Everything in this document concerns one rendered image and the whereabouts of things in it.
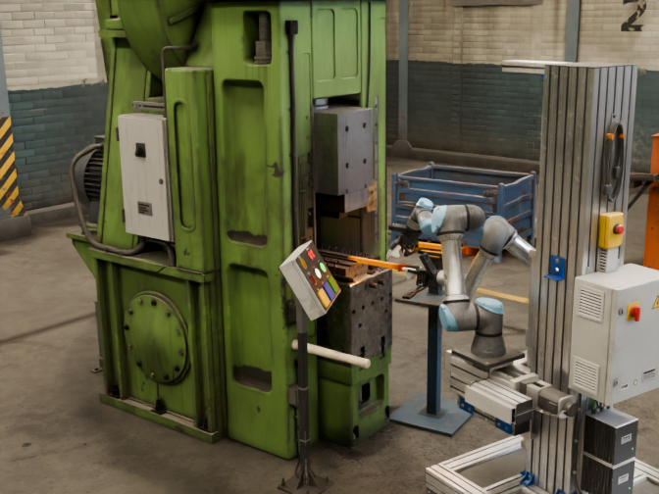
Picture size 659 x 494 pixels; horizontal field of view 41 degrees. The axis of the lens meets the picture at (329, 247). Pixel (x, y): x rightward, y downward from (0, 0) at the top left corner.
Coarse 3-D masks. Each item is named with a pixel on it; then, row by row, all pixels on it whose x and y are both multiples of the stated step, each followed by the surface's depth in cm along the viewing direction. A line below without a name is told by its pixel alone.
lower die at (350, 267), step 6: (330, 252) 477; (336, 252) 476; (330, 258) 466; (336, 258) 464; (342, 258) 462; (366, 258) 464; (330, 264) 459; (336, 264) 459; (342, 264) 456; (348, 264) 455; (354, 264) 456; (360, 264) 460; (330, 270) 456; (336, 270) 454; (342, 270) 451; (348, 270) 452; (354, 270) 457; (360, 270) 461; (366, 270) 465; (348, 276) 453; (354, 276) 457
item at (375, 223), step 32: (384, 0) 468; (384, 32) 474; (384, 64) 478; (352, 96) 467; (384, 96) 482; (384, 128) 487; (384, 160) 491; (384, 192) 496; (320, 224) 500; (352, 224) 486; (384, 224) 501; (384, 256) 506
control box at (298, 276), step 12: (300, 252) 399; (288, 264) 389; (300, 264) 392; (312, 264) 405; (324, 264) 419; (288, 276) 390; (300, 276) 389; (324, 276) 411; (300, 288) 390; (312, 288) 390; (300, 300) 392; (312, 300) 391; (312, 312) 392; (324, 312) 391
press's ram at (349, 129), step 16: (320, 112) 434; (336, 112) 433; (352, 112) 435; (368, 112) 446; (320, 128) 434; (336, 128) 428; (352, 128) 437; (368, 128) 448; (320, 144) 436; (336, 144) 430; (352, 144) 439; (368, 144) 450; (320, 160) 438; (336, 160) 432; (352, 160) 441; (368, 160) 452; (320, 176) 441; (336, 176) 434; (352, 176) 443; (368, 176) 454; (320, 192) 443; (336, 192) 436
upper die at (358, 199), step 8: (352, 192) 445; (360, 192) 451; (320, 200) 450; (328, 200) 447; (336, 200) 444; (344, 200) 441; (352, 200) 446; (360, 200) 452; (320, 208) 451; (328, 208) 448; (336, 208) 445; (344, 208) 442; (352, 208) 447
